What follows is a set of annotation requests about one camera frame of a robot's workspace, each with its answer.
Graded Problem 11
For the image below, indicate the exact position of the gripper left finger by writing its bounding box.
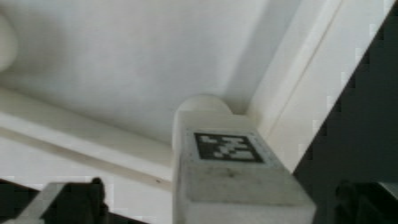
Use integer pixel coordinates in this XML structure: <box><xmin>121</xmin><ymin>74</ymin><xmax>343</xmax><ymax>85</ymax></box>
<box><xmin>16</xmin><ymin>178</ymin><xmax>108</xmax><ymax>224</ymax></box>

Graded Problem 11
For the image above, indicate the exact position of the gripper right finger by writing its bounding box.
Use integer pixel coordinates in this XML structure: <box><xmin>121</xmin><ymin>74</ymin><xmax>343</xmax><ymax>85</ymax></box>
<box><xmin>334</xmin><ymin>180</ymin><xmax>398</xmax><ymax>224</ymax></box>

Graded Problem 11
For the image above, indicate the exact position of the white table leg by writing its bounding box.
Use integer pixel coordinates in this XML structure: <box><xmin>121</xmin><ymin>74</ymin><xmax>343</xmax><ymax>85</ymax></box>
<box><xmin>172</xmin><ymin>95</ymin><xmax>316</xmax><ymax>224</ymax></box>

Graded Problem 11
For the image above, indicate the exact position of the white square tabletop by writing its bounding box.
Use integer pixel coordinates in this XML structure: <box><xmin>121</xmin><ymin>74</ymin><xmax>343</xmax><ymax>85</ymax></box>
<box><xmin>0</xmin><ymin>0</ymin><xmax>357</xmax><ymax>178</ymax></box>

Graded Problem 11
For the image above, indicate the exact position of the white L-shaped fence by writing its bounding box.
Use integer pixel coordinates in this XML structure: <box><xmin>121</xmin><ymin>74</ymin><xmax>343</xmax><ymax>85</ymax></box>
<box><xmin>0</xmin><ymin>0</ymin><xmax>398</xmax><ymax>224</ymax></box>

